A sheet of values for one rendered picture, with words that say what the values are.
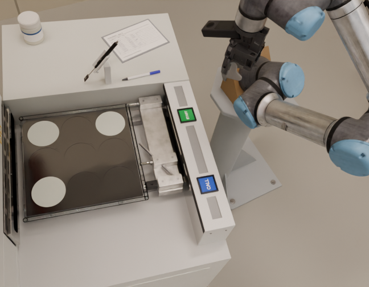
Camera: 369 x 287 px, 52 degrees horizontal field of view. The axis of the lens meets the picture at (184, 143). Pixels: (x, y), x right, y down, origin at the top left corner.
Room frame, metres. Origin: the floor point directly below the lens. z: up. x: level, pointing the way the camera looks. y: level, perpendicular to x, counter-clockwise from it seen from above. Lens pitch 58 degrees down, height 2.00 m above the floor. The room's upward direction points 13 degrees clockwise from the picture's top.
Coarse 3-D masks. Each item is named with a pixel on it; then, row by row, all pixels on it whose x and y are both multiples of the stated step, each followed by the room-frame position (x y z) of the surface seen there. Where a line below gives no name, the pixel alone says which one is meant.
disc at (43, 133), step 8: (32, 128) 0.61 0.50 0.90; (40, 128) 0.62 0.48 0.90; (48, 128) 0.63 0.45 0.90; (56, 128) 0.63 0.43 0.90; (32, 136) 0.59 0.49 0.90; (40, 136) 0.59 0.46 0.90; (48, 136) 0.60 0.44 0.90; (56, 136) 0.61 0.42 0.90; (40, 144) 0.56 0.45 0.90; (48, 144) 0.57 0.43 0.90
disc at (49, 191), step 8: (40, 184) 0.43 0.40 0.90; (48, 184) 0.43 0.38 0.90; (56, 184) 0.44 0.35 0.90; (64, 184) 0.45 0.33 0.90; (32, 192) 0.40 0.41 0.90; (40, 192) 0.40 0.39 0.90; (48, 192) 0.41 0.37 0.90; (56, 192) 0.42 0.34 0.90; (64, 192) 0.42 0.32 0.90; (40, 200) 0.38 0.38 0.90; (48, 200) 0.39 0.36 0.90; (56, 200) 0.39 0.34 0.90
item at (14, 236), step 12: (12, 120) 0.64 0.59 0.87; (12, 132) 0.60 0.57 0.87; (12, 144) 0.55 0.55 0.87; (12, 156) 0.51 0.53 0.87; (12, 168) 0.47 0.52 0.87; (12, 180) 0.42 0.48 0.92; (12, 192) 0.38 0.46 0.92; (12, 204) 0.34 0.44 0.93; (12, 216) 0.31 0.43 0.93; (12, 228) 0.27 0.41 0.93; (12, 240) 0.25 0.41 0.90
